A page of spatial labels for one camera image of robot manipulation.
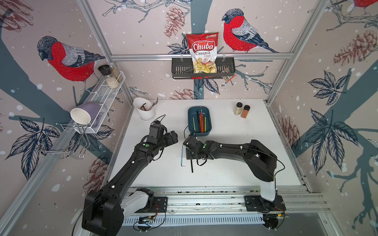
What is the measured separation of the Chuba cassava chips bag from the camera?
81cm

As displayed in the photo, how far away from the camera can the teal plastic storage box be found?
103 centimetres

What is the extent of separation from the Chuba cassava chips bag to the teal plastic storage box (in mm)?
316
